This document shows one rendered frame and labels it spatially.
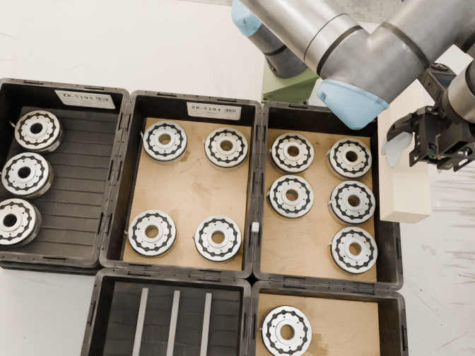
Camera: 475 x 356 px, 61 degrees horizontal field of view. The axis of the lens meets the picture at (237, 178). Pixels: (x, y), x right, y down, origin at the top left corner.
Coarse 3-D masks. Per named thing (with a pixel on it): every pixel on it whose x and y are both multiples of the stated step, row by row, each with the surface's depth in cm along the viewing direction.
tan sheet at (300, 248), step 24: (312, 144) 100; (312, 168) 98; (264, 192) 95; (264, 216) 93; (312, 216) 94; (264, 240) 91; (288, 240) 92; (312, 240) 92; (264, 264) 89; (288, 264) 90; (312, 264) 90
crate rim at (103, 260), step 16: (144, 96) 92; (160, 96) 91; (176, 96) 93; (192, 96) 92; (208, 96) 92; (128, 112) 90; (256, 112) 91; (128, 128) 90; (256, 128) 91; (256, 144) 88; (256, 160) 87; (256, 176) 86; (112, 192) 83; (256, 192) 85; (112, 208) 82; (112, 224) 81; (176, 272) 78; (192, 272) 78; (208, 272) 78; (224, 272) 79; (240, 272) 79
